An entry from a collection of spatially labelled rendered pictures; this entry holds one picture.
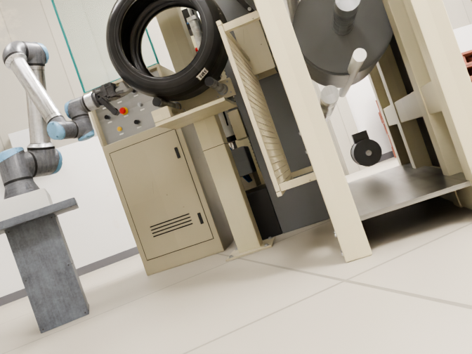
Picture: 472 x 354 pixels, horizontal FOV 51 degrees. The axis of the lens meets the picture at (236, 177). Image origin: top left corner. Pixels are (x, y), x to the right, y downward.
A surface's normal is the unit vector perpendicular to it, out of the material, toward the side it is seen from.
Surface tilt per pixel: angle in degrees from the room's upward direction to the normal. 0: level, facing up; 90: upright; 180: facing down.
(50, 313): 90
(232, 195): 90
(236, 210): 90
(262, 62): 90
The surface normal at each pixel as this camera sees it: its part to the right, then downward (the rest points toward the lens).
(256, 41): -0.16, 0.06
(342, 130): 0.28, -0.10
